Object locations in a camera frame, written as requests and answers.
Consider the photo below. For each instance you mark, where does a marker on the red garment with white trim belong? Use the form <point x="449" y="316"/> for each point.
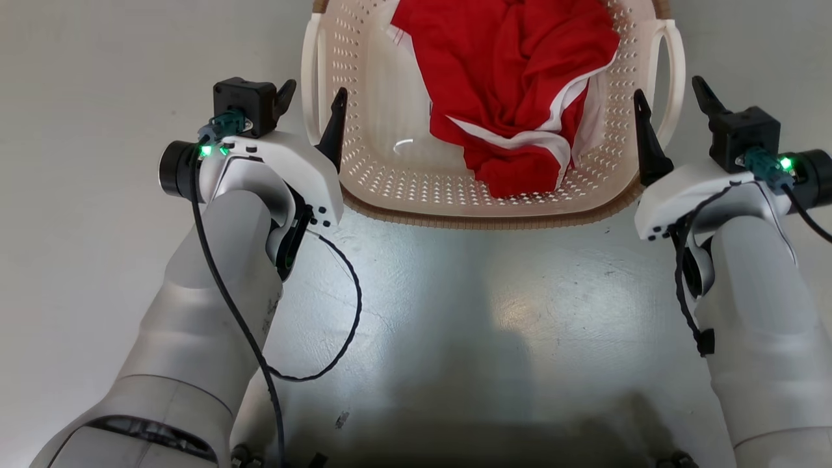
<point x="513" y="71"/>

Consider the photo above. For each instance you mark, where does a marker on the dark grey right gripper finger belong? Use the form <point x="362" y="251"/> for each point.
<point x="650" y="153"/>
<point x="707" y="99"/>

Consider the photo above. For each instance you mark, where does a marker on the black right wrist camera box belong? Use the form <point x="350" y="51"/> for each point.
<point x="744" y="133"/>

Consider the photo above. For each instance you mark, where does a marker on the cream perforated plastic laundry basket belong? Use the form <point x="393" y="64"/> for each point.
<point x="383" y="130"/>

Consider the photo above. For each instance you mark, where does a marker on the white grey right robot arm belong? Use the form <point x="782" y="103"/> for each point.
<point x="767" y="325"/>

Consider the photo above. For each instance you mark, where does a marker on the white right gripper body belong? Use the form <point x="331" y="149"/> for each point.
<point x="689" y="195"/>

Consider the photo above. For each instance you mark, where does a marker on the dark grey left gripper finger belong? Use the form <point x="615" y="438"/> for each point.
<point x="286" y="97"/>
<point x="333" y="130"/>

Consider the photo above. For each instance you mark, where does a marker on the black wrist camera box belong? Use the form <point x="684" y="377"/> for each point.
<point x="250" y="104"/>
<point x="744" y="133"/>

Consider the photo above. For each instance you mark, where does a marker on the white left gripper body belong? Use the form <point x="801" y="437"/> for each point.
<point x="305" y="172"/>

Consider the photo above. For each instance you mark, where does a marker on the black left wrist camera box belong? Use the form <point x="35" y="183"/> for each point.
<point x="250" y="104"/>

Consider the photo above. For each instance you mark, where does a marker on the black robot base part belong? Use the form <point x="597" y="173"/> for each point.
<point x="677" y="460"/>
<point x="246" y="457"/>

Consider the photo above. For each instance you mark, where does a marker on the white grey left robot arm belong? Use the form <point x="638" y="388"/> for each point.
<point x="195" y="312"/>

